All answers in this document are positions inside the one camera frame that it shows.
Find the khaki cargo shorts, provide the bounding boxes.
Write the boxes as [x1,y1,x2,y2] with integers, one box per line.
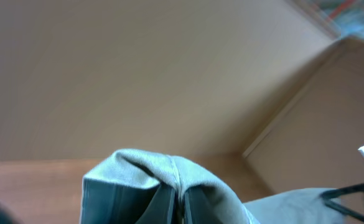
[80,149,345,224]

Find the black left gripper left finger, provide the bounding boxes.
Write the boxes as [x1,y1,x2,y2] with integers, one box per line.
[136,186,175,224]

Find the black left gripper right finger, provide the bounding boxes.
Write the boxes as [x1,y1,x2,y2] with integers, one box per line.
[184,187,222,224]

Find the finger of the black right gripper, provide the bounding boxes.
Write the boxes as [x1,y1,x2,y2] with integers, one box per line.
[320,183,364,224]

